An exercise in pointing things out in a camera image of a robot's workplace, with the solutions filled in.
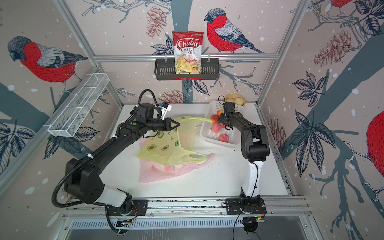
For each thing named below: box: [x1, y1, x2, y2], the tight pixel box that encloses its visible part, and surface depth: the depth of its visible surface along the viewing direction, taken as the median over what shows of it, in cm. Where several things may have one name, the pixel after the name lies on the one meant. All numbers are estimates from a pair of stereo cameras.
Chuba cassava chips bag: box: [172, 31, 204, 75], surface depth 87 cm
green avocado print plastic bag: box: [136, 116, 213, 166], surface depth 85 cm
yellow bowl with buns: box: [225, 93, 246, 107], surface depth 120 cm
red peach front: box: [219, 134, 229, 143], surface depth 97 cm
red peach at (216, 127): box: [212, 122, 222, 134], surface depth 102 cm
